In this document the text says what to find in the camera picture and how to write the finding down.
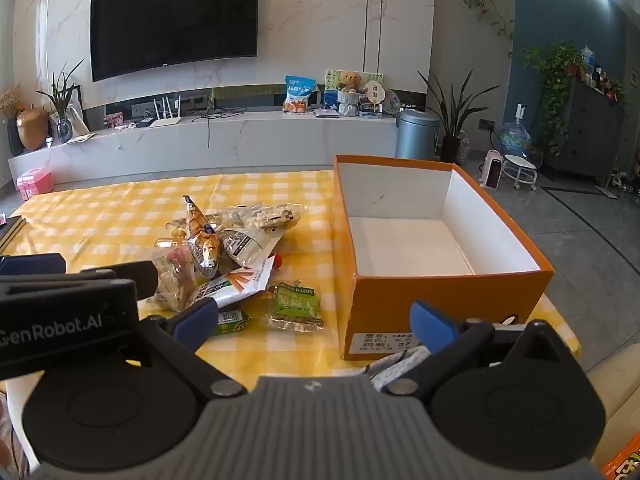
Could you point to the cola bottle candy packet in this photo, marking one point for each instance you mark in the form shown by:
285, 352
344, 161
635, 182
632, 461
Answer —
278, 260

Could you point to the pink space heater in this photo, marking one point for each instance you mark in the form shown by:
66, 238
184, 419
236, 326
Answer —
492, 170

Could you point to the blue water jug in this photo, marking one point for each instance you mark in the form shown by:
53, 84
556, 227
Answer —
515, 137

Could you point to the small clear candy packet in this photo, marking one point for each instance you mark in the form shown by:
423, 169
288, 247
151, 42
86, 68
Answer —
282, 217

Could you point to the orange white snack packet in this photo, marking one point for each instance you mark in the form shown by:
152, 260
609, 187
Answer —
235, 285

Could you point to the small green candy packet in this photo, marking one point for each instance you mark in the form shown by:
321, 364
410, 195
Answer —
232, 322

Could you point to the pink storage box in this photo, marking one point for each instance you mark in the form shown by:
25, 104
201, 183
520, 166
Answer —
35, 182

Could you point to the gold cone snack packet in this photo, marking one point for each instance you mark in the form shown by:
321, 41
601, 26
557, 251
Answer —
202, 245

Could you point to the orange cardboard box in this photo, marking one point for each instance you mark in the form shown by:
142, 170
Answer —
380, 305

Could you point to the white marble television cabinet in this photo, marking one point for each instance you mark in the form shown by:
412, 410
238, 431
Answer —
250, 140

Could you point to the dried flower bunch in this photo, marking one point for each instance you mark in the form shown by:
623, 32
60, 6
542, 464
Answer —
11, 101

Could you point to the yellow checked tablecloth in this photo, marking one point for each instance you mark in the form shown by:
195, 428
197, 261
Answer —
100, 220

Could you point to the grey dresser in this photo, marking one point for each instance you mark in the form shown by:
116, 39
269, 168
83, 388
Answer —
585, 130

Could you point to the white router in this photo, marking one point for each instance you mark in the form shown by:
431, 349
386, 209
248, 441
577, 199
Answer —
165, 122

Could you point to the green plant in glass vase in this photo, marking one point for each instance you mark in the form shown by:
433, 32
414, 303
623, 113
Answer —
64, 130

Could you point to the blue snack bag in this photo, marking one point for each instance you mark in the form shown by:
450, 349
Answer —
299, 95

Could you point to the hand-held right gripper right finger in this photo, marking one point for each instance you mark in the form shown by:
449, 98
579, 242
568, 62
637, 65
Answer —
429, 325

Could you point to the orange brown vase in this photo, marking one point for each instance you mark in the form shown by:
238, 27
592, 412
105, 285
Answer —
32, 130

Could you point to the black wall television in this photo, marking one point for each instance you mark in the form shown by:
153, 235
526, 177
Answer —
175, 15

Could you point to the dark book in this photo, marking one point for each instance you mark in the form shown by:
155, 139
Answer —
10, 232

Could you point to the blue grey trash can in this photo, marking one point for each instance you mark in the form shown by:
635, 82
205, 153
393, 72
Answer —
417, 135

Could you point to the brown teddy bear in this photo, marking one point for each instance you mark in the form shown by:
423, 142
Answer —
351, 81

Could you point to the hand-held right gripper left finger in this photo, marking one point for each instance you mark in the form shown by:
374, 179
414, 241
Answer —
196, 319

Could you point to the striped white packet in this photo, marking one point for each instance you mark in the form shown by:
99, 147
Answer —
395, 370

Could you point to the orange snack bag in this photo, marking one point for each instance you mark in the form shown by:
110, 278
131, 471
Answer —
625, 467

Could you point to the clear waffle packet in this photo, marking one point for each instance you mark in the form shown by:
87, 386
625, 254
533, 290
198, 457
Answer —
170, 282

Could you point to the trailing ivy plant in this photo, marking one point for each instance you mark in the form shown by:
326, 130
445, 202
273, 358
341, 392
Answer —
555, 75

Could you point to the round white hand fan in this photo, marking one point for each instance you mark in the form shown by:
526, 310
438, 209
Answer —
374, 94

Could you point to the white green snack packet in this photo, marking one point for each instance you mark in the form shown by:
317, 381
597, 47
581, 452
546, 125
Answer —
245, 247

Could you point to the row of bottles on dresser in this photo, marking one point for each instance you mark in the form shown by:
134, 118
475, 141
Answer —
597, 77

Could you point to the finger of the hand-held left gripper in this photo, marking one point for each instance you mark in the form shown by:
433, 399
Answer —
125, 275

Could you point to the green picture board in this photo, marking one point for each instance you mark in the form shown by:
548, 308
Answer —
332, 82

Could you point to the small pink photo card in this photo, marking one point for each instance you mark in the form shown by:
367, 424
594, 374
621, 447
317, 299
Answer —
114, 121

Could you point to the green raisin packet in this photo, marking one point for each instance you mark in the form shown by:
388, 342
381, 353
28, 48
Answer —
292, 305

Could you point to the white round stool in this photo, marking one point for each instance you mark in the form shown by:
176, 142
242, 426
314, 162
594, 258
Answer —
517, 162

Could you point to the long-leaf potted plant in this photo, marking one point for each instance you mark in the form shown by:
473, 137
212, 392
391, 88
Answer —
452, 150

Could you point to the white set-top box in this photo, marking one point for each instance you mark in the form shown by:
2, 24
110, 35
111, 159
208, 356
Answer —
326, 113

